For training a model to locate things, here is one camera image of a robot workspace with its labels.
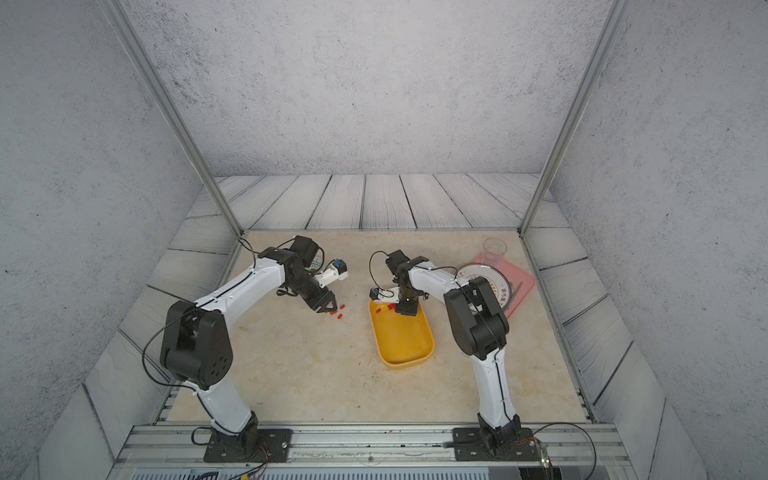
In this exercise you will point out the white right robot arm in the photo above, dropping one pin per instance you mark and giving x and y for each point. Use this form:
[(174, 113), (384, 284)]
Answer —
[(479, 328)]

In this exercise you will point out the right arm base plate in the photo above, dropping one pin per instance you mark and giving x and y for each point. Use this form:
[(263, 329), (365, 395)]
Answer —
[(482, 444)]

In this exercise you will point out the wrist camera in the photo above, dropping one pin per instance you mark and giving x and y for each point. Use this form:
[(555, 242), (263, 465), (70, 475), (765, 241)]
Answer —
[(335, 271), (381, 293)]

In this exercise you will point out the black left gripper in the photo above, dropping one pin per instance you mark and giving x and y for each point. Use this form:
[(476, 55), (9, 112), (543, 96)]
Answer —
[(316, 301)]

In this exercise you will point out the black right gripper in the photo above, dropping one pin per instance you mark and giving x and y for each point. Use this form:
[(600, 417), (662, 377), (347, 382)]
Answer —
[(407, 310)]

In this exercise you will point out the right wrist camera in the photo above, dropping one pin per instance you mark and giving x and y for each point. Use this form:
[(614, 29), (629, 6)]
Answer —
[(381, 293)]

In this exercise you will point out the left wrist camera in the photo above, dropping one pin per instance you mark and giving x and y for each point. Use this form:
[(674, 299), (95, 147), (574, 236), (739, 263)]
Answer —
[(335, 271)]

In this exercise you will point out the clear plastic cup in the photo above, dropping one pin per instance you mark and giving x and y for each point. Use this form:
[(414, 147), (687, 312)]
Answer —
[(494, 250)]

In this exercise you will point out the aluminium corner post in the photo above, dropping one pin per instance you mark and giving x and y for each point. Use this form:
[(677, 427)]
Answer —
[(591, 75), (130, 41)]

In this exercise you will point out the aluminium corner post right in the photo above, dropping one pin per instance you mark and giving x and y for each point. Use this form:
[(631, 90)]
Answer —
[(591, 75)]

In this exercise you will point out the pink plastic tray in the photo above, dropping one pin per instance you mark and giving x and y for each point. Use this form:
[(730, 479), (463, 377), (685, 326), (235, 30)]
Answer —
[(510, 283)]

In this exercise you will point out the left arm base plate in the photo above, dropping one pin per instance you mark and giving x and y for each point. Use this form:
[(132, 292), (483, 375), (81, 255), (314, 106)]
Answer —
[(250, 446)]

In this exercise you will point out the yellow plastic storage box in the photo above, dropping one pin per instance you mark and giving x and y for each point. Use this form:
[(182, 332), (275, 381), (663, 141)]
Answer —
[(402, 341)]

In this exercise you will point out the aluminium front rail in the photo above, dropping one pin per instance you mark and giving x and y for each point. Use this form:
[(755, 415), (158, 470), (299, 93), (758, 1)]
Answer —
[(177, 450)]

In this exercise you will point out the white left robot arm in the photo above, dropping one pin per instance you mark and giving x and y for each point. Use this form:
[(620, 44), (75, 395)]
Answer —
[(196, 340)]

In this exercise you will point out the aluminium corner post left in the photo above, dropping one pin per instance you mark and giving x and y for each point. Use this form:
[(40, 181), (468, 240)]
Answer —
[(130, 41)]

